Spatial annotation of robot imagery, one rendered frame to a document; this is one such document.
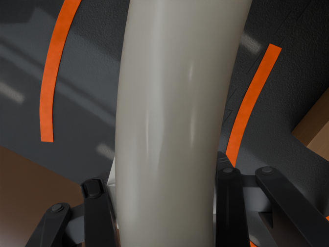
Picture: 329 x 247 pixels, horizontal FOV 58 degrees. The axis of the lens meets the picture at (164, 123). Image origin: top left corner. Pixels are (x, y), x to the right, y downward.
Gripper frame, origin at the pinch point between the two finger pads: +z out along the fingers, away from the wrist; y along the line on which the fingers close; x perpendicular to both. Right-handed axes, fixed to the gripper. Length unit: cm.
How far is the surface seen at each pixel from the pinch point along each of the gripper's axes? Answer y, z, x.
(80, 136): -32, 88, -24
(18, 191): -63, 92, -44
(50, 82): -36, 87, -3
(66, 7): -24, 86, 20
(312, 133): 48, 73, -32
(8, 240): -75, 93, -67
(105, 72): -17, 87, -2
